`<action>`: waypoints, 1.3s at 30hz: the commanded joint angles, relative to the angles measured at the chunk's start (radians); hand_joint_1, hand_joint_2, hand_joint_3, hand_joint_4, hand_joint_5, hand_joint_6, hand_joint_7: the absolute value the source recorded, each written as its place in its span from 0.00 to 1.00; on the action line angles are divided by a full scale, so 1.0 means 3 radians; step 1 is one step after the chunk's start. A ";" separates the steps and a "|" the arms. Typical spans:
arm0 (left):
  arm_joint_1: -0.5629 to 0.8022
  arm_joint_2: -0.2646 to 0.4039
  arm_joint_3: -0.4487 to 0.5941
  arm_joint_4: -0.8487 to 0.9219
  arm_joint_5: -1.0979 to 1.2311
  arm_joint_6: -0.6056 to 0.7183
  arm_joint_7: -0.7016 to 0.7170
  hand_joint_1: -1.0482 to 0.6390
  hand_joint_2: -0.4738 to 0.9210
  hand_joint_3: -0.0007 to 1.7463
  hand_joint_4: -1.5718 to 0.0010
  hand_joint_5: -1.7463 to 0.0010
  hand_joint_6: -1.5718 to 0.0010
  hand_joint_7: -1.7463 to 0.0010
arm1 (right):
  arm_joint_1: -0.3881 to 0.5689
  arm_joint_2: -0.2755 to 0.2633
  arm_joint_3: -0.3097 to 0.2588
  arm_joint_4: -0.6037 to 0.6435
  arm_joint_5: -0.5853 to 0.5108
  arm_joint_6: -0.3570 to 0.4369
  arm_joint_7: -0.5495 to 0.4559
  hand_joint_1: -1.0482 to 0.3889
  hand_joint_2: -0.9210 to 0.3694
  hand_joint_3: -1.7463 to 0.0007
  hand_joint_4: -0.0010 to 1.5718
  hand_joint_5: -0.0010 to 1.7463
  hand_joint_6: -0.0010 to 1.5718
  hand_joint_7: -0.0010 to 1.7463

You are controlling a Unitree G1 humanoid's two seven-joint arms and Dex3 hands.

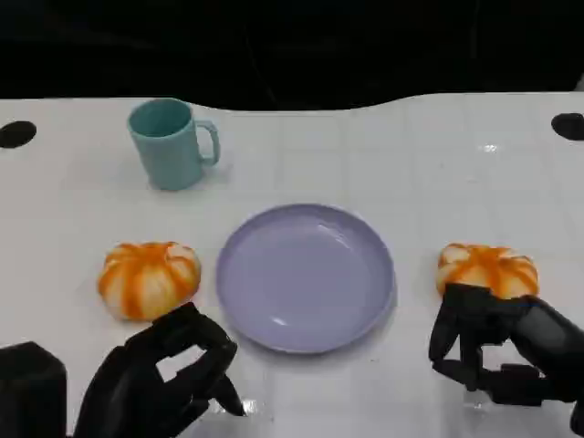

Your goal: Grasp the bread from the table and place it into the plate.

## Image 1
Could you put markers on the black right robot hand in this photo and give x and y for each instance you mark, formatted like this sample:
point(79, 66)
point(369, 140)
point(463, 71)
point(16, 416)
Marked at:
point(543, 337)

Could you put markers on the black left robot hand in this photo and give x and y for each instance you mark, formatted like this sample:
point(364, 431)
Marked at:
point(132, 378)

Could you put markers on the orange white toy bread roll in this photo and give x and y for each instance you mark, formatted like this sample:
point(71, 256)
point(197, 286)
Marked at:
point(146, 278)
point(488, 269)

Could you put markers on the lilac plate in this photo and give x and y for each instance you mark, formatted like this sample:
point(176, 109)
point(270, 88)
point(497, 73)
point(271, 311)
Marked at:
point(305, 278)

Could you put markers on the black table grommet hole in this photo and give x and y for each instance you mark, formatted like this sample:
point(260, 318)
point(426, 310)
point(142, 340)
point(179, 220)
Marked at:
point(569, 126)
point(16, 134)

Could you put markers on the pale green mug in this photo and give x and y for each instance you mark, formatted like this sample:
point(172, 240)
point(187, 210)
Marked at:
point(169, 155)

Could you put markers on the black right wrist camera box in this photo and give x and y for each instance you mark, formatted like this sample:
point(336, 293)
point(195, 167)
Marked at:
point(578, 420)

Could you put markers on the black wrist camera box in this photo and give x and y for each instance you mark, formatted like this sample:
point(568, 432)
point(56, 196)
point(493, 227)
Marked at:
point(29, 392)
point(578, 420)

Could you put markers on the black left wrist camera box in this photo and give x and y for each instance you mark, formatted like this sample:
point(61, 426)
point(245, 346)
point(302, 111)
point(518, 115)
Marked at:
point(29, 392)

